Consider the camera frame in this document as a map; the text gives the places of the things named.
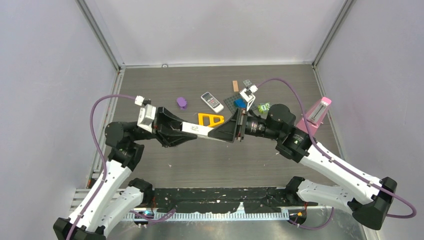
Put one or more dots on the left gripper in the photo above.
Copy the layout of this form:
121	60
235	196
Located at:
170	137

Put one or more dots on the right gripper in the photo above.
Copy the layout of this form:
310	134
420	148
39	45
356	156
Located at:
234	127

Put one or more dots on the white remote battery cover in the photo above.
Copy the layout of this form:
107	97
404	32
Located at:
199	130

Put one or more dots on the white remote control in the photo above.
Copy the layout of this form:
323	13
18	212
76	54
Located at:
212	102

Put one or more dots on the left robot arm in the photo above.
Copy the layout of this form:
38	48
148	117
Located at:
98	214

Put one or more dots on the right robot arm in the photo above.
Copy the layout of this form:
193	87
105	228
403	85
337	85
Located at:
365	197

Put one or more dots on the grey lego baseplate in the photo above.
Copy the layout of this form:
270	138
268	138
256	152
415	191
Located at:
231	102

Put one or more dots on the purple spool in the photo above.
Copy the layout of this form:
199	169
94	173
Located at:
182	103

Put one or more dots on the blue lego brick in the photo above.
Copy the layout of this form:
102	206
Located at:
240	103

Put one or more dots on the green monster toy cube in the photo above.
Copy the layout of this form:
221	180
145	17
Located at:
264	107

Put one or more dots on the small wooden block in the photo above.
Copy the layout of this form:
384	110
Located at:
235	86

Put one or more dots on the pink metronome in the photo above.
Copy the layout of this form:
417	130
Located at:
315	116

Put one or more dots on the yellow triangular frame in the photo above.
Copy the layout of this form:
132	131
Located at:
210	120

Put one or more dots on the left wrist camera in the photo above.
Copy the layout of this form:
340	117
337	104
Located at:
146	117

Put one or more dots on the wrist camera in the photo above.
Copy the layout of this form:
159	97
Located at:
146	117
247	94

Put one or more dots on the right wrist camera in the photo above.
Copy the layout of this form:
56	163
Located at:
247	94

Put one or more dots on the grey lego post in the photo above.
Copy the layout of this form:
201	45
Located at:
247	83

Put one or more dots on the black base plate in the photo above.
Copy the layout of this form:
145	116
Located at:
222	200

